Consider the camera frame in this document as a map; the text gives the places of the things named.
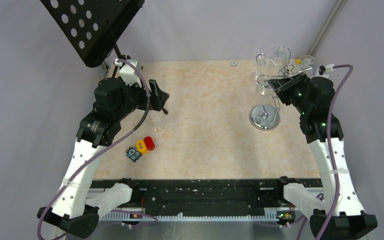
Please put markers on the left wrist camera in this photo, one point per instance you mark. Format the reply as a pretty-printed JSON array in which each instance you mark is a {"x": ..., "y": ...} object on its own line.
[{"x": 127, "y": 73}]

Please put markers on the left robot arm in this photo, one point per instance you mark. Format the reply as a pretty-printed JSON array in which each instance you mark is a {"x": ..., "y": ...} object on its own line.
[{"x": 70, "y": 210}]

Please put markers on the black perforated music stand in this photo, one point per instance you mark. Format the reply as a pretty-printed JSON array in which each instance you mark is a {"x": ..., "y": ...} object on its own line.
[{"x": 93, "y": 28}]

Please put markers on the yellow clamp right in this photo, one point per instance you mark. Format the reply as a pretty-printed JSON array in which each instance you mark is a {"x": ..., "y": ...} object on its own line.
[{"x": 298, "y": 61}]

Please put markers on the red cylinder block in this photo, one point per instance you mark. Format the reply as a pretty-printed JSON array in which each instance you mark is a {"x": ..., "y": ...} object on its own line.
[{"x": 149, "y": 143}]

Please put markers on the etched wine glass near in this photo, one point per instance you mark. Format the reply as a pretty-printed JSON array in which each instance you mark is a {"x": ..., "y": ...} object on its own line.
[{"x": 306, "y": 66}]

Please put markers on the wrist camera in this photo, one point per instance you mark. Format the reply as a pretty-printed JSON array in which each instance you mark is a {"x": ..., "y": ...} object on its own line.
[
  {"x": 325, "y": 70},
  {"x": 127, "y": 73}
]

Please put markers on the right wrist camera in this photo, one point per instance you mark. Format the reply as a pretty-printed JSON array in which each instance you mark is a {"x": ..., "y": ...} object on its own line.
[{"x": 325, "y": 70}]

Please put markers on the clear smooth wine glass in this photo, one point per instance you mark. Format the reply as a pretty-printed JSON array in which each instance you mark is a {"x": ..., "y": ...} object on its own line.
[{"x": 158, "y": 121}]

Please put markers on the yellow ring block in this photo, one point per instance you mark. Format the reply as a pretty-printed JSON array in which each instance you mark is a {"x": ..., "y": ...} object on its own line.
[{"x": 141, "y": 147}]

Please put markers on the chrome wine glass rack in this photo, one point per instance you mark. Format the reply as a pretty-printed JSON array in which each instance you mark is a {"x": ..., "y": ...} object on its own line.
[{"x": 265, "y": 115}]

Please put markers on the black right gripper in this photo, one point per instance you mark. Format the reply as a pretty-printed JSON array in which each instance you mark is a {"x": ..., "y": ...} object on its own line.
[{"x": 282, "y": 86}]

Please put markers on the etched wine glass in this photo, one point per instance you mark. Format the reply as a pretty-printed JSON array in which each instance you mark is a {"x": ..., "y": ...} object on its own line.
[
  {"x": 306, "y": 66},
  {"x": 281, "y": 56}
]

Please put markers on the etched wine glass far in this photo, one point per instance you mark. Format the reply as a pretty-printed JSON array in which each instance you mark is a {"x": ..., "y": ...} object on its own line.
[{"x": 281, "y": 56}]

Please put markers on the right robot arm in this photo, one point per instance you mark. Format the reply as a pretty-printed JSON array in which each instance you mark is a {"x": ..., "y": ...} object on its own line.
[{"x": 339, "y": 215}]

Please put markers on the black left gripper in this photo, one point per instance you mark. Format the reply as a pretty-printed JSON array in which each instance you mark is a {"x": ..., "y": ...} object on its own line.
[{"x": 158, "y": 97}]

